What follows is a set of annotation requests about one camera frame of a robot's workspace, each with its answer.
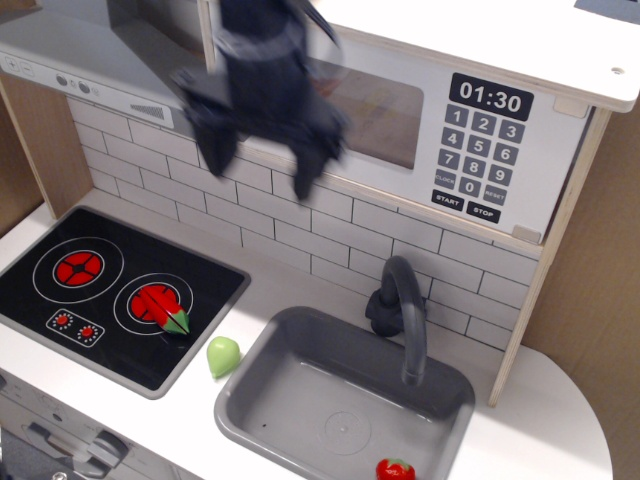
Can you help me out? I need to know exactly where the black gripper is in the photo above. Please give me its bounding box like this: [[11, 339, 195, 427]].
[[172, 57, 347, 200]]

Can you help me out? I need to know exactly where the white toy microwave door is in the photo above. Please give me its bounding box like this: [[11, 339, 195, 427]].
[[209, 22, 591, 244]]

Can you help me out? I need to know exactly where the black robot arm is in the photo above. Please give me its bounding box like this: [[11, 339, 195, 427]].
[[173, 1, 348, 201]]

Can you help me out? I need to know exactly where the wooden microwave cabinet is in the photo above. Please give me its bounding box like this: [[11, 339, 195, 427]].
[[197, 0, 640, 407]]

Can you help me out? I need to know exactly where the grey range hood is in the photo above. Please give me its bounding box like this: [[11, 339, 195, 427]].
[[1, 1, 203, 136]]

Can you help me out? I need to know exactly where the red green toy pepper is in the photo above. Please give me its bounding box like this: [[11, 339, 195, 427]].
[[138, 285, 190, 335]]

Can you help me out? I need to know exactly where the dark grey toy faucet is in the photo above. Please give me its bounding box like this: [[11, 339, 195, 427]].
[[365, 256, 427, 386]]

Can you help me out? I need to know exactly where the light green toy pear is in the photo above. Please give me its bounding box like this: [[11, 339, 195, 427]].
[[207, 336, 241, 379]]

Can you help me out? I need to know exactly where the black toy stove top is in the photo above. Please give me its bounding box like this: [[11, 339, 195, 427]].
[[1, 207, 250, 399]]

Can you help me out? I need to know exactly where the grey plastic sink basin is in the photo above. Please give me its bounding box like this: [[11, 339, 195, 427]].
[[214, 307, 475, 479]]

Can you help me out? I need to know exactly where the red toy strawberry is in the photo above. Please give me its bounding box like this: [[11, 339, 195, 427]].
[[375, 458, 416, 480]]

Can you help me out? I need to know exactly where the grey oven door handle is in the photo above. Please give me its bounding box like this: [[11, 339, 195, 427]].
[[22, 422, 129, 479]]

